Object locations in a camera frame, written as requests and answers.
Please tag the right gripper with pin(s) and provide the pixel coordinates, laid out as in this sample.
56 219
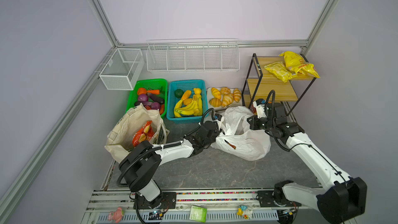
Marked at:
253 122

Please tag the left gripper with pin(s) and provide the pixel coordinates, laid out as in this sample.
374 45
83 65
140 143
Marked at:
219 131

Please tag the white plastic grocery bag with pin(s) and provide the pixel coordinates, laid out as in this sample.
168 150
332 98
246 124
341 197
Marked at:
236 137

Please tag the red snack bag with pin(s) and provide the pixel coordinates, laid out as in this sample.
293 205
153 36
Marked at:
146 133

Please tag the cream canvas tote bag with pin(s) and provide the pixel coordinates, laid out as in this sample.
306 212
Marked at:
119 140

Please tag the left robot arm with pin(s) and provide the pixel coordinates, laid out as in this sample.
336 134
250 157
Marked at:
139 166

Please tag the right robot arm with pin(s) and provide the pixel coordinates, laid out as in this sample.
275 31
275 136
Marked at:
341 196

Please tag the banana bunch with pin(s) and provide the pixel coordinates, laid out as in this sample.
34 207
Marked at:
189 107

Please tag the black wooden shelf rack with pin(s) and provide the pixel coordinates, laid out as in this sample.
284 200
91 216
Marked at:
259 82

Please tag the croissant front left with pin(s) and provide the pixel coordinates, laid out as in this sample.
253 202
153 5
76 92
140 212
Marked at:
215 102

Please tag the croissant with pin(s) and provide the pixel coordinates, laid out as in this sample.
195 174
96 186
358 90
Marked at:
225 90
227 100
237 95
216 93
215 102

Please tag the teal plastic basket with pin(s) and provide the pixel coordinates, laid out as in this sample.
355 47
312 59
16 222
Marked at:
172 100

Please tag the white bread tray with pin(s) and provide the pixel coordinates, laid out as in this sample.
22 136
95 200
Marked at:
209 96

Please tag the croissant far right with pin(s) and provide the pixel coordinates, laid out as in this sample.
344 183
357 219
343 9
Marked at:
237 95

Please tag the orange pear behind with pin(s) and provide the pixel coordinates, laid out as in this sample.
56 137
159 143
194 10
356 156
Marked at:
186 95

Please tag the croissant far left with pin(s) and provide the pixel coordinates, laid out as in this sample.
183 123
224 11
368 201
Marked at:
216 93

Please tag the croissant centre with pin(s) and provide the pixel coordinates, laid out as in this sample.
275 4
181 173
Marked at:
227 100

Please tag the yellow lemon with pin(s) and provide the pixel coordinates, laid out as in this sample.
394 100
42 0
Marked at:
197 91

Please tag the yellow chip bag left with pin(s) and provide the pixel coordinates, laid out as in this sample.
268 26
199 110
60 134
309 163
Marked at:
280 71

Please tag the yellow chip bag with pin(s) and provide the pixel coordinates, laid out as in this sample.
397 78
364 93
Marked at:
298 65
280 71

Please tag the green avocado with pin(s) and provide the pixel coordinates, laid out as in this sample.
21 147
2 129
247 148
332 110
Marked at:
178 93

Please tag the croissant top middle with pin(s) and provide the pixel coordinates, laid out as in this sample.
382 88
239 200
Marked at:
225 90

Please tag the yellow chip bag right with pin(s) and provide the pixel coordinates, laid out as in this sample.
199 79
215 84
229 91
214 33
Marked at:
298 65

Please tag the dark purple eggplant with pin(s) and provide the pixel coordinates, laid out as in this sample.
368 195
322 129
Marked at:
156 98

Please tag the orange carrot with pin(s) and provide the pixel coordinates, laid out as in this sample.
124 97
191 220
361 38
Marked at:
156 92

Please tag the purple eggplant front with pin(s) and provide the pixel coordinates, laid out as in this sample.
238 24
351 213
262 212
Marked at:
144 103

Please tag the green plastic basket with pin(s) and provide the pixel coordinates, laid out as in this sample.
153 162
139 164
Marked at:
150 84

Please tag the purple onion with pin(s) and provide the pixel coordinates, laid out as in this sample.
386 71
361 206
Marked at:
143 98

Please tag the green small box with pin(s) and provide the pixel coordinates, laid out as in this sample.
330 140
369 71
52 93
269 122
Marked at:
198 214

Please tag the orange red tomato back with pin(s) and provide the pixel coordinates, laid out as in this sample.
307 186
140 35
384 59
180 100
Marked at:
141 91

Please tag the yellow toy figure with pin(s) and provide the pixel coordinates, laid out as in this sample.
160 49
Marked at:
244 212

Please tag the small white mesh basket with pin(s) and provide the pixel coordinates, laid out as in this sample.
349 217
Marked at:
123 69

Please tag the pink toy figure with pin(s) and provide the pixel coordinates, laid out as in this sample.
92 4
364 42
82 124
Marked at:
116 216

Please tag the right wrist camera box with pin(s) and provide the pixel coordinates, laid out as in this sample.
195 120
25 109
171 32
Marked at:
259 106

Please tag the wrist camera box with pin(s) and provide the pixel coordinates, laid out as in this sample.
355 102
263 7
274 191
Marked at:
217 117
259 106

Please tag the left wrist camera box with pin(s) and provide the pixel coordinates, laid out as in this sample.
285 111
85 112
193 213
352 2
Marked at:
217 117

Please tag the long white wire basket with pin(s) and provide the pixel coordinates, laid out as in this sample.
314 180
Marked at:
193 55

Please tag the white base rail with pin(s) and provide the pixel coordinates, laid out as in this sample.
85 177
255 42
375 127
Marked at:
221 207

